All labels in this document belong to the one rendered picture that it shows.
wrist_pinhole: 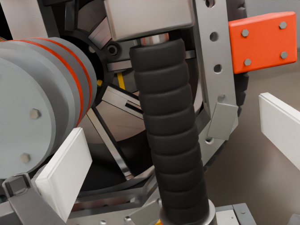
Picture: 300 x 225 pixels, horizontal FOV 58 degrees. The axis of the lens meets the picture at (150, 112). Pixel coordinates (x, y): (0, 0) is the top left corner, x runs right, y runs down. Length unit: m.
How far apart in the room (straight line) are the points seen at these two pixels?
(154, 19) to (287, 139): 0.10
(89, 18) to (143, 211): 0.65
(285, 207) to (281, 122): 1.28
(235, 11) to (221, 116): 0.17
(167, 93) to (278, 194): 1.38
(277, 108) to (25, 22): 0.34
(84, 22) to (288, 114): 0.83
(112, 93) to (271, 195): 1.15
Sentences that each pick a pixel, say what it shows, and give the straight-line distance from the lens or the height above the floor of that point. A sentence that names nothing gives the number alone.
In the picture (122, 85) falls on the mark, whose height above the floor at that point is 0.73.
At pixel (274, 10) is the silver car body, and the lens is 0.88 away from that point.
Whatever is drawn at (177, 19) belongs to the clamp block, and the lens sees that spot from 0.16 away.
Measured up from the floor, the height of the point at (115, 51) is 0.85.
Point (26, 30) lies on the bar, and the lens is 0.43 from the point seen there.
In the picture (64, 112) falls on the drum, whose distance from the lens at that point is 0.30.
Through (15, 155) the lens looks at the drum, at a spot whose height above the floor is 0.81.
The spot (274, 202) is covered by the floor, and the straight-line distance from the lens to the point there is 1.47.
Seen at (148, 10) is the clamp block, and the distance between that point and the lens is 0.16.
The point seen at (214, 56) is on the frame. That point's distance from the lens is 0.39.
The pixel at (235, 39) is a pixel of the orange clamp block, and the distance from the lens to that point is 0.40.
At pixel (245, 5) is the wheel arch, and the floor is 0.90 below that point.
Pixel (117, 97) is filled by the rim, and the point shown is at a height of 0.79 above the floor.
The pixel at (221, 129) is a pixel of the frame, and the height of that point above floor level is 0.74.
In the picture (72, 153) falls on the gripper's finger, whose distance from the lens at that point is 0.18.
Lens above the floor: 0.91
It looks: 18 degrees down
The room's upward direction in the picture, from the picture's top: 12 degrees counter-clockwise
